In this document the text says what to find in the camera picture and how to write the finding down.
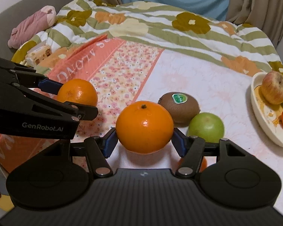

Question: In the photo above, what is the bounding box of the red yellow apple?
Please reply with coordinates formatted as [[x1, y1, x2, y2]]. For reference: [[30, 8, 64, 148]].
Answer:
[[261, 71, 283, 105]]

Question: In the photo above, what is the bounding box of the medium orange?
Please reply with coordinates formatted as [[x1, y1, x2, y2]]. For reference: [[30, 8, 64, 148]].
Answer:
[[57, 79, 98, 106]]

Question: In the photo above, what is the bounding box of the pink printed cloth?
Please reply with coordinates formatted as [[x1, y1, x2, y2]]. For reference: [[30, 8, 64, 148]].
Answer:
[[0, 35, 283, 215]]

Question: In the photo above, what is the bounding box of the pink plush toy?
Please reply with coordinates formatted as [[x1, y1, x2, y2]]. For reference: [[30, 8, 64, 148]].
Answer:
[[8, 5, 57, 49]]

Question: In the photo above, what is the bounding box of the tissue pack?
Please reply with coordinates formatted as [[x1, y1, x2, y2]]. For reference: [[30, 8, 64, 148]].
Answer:
[[25, 40, 52, 67]]

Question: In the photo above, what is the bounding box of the large orange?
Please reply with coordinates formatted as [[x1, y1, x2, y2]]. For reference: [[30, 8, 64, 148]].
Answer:
[[115, 101, 174, 154]]

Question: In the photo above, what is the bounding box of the cream duck print plate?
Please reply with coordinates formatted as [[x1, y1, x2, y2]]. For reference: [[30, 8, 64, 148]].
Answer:
[[251, 72, 283, 149]]

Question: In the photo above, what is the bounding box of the floral striped blanket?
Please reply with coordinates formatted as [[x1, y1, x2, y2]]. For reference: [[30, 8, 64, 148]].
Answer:
[[12, 0, 283, 83]]

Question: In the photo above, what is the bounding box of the brown kiwi with sticker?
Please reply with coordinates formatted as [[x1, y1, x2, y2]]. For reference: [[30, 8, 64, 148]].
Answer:
[[158, 92, 201, 123]]

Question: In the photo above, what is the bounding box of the grey upholstered headboard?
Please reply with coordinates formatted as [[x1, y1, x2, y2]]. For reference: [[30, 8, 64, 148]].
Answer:
[[0, 0, 85, 59]]

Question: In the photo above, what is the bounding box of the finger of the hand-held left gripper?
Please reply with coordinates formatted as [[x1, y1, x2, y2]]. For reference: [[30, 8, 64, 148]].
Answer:
[[0, 81, 99, 122], [0, 56, 65, 96]]

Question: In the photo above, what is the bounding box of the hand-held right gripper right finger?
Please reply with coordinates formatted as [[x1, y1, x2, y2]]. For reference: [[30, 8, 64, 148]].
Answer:
[[172, 128, 253, 178]]

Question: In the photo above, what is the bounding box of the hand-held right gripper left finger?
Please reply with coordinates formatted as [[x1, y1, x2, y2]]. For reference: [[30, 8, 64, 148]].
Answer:
[[51, 128, 119, 178]]

